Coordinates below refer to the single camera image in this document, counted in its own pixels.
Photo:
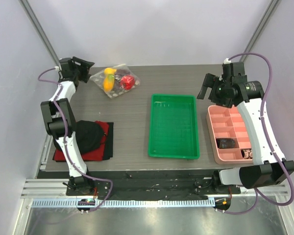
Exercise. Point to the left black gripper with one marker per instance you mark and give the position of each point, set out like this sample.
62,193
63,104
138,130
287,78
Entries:
85,69

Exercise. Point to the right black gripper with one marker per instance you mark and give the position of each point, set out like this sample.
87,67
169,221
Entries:
212,88

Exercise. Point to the clear dotted zip bag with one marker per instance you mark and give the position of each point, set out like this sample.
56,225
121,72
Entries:
98,78

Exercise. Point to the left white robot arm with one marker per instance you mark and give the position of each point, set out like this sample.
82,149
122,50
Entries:
59,119

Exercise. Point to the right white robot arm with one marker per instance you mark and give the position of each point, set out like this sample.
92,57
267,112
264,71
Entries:
270,166

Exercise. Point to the yellow fake lemon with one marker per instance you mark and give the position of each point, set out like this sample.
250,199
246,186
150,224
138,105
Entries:
108,71

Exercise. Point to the orange green fake mango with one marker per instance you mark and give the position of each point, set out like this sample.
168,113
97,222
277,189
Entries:
108,82

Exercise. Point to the purple fake grapes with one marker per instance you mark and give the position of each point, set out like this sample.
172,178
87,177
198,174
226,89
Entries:
120,73

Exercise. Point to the red fake pepper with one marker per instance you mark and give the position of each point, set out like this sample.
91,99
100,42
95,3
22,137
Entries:
127,82

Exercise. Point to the green plastic tray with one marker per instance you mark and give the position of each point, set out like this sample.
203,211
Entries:
173,129

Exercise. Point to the dark jar in organizer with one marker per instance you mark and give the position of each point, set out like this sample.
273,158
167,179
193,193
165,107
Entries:
225,143

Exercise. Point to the pink compartment organizer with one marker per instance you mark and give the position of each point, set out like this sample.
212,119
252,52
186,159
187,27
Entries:
227,123

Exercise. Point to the black cap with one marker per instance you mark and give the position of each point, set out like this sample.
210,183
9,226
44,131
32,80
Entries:
90,135

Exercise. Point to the patterned roll in organizer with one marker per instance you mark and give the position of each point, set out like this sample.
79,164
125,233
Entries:
246,153

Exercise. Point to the red folded cloth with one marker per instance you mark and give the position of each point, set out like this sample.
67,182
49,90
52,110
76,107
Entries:
105,152

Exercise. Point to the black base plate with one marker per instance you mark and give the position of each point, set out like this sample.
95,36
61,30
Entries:
201,178

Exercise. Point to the white slotted cable duct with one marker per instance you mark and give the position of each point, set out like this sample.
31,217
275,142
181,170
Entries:
83,203

